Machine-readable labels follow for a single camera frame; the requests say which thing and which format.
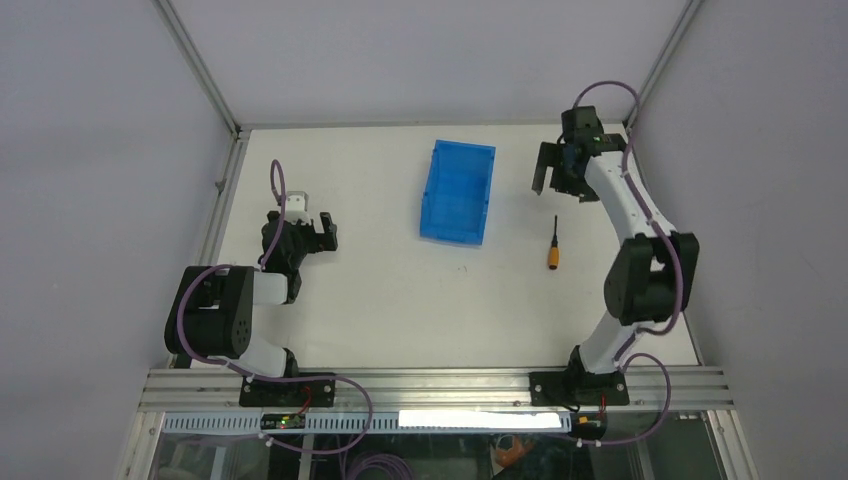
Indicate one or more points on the orange object below table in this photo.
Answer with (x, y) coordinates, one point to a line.
(510, 448)

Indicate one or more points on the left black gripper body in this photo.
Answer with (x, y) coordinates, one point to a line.
(304, 240)

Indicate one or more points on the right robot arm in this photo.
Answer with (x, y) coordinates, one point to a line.
(650, 280)

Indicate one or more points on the aluminium front rail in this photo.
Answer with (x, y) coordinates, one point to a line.
(684, 389)

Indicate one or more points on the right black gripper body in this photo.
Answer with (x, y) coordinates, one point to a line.
(569, 180)

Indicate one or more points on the orange handled screwdriver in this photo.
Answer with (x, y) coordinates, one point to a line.
(553, 257)

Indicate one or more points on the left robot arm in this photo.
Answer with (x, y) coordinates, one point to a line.
(211, 319)

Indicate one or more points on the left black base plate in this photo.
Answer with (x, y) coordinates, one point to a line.
(286, 392)

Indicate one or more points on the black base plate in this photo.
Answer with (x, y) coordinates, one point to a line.
(561, 388)
(286, 392)

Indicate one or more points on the slotted grey cable duct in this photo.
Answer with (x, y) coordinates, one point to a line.
(403, 422)

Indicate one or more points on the blue plastic bin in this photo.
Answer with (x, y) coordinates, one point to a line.
(456, 197)

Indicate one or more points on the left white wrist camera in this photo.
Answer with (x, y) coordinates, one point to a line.
(296, 208)

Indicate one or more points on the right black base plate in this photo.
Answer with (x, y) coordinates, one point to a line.
(561, 388)

